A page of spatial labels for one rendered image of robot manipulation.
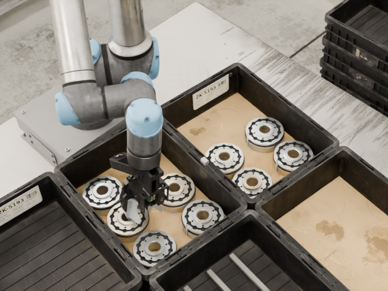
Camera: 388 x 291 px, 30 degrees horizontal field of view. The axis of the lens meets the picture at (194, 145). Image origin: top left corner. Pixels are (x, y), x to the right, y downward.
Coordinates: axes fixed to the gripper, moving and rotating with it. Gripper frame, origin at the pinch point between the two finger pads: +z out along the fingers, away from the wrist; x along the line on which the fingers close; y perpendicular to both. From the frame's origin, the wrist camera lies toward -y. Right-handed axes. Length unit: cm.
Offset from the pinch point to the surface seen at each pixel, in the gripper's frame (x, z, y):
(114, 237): -11.8, -6.4, 7.4
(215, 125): 34.0, -2.1, -12.0
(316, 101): 72, 6, -9
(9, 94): 32, 83, -148
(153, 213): 3.7, 1.7, 1.2
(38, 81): 46, 81, -147
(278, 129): 43.3, -6.6, 2.1
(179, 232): 5.1, 1.5, 10.0
